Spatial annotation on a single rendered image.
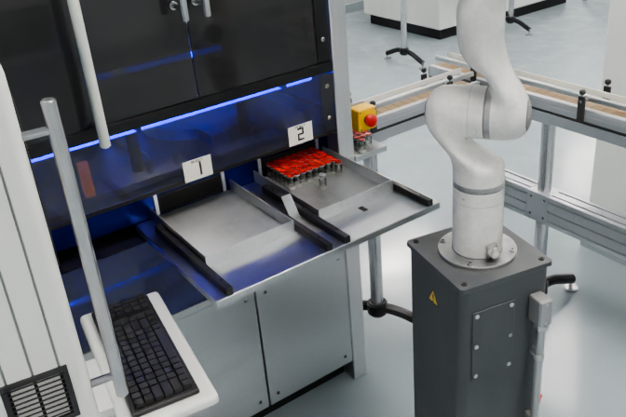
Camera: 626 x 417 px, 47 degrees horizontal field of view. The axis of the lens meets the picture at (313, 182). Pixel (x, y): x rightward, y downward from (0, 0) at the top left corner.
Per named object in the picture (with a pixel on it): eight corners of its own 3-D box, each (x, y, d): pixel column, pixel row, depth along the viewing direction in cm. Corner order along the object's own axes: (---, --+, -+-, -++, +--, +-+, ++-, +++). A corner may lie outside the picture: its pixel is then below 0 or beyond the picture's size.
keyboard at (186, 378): (91, 316, 175) (89, 308, 174) (147, 297, 180) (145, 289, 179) (133, 420, 142) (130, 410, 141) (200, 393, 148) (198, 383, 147)
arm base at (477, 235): (533, 258, 173) (537, 189, 165) (465, 279, 167) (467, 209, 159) (486, 223, 189) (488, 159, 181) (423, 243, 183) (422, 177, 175)
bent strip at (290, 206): (282, 215, 197) (280, 196, 195) (292, 211, 199) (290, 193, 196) (312, 235, 187) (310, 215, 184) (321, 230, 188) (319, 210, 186)
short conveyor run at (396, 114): (337, 159, 237) (334, 114, 230) (310, 146, 249) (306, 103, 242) (483, 105, 270) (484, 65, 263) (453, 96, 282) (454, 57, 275)
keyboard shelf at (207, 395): (47, 335, 174) (45, 326, 173) (158, 297, 185) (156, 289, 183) (84, 460, 137) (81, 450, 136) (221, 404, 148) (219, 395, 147)
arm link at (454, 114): (500, 196, 162) (505, 97, 152) (420, 189, 169) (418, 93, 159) (508, 174, 172) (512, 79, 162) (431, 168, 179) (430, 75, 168)
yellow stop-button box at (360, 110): (345, 127, 231) (344, 105, 228) (362, 121, 234) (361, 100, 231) (360, 133, 225) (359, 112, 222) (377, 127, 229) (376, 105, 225)
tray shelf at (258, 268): (135, 231, 200) (134, 224, 199) (336, 156, 234) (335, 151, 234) (217, 308, 164) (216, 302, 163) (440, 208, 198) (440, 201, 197)
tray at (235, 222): (151, 219, 202) (148, 208, 200) (231, 189, 214) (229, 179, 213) (207, 268, 176) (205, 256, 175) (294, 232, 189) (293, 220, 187)
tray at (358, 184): (254, 181, 218) (252, 170, 217) (323, 155, 231) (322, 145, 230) (319, 221, 193) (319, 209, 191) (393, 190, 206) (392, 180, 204)
